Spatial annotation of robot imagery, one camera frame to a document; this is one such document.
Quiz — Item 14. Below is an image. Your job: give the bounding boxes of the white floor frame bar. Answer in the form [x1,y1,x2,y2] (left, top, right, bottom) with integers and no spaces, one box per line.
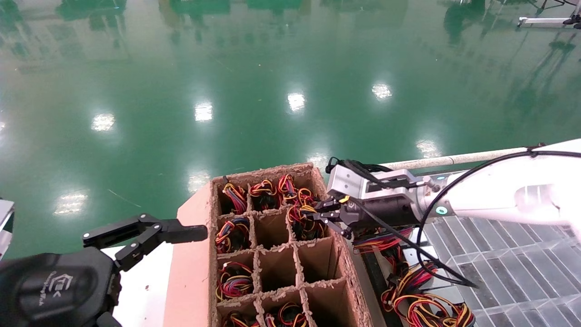
[517,16,581,30]

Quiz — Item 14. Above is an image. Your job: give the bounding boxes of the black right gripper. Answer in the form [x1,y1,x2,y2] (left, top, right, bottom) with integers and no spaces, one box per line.
[313,195,420,239]

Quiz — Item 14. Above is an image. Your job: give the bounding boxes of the pink cardboard flap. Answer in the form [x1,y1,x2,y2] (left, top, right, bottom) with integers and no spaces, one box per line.
[162,182,214,327]

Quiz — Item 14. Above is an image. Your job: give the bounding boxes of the clear acrylic divider tray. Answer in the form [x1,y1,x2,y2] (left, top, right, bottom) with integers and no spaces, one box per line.
[409,213,581,327]

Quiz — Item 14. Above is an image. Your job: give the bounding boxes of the black cable bundle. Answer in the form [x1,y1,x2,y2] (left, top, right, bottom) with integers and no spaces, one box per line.
[326,157,394,176]

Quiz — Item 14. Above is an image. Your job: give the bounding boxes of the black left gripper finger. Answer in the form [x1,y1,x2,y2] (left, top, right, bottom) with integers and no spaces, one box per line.
[83,214,208,272]

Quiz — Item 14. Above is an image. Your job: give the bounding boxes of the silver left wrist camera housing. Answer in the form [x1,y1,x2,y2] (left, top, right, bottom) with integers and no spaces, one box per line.
[0,199,15,260]

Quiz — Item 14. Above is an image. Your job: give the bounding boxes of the long white pipe rail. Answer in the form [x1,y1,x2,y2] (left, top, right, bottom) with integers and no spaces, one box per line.
[381,146,541,171]

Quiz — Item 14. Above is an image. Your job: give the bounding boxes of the brown cardboard divider box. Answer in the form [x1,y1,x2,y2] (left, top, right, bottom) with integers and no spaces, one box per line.
[209,163,374,327]

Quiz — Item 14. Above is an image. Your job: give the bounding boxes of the white board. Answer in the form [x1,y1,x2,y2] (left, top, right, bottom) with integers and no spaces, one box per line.
[101,245,175,327]

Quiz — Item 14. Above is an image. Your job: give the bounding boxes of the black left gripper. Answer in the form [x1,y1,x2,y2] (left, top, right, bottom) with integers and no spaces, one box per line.
[0,248,123,327]

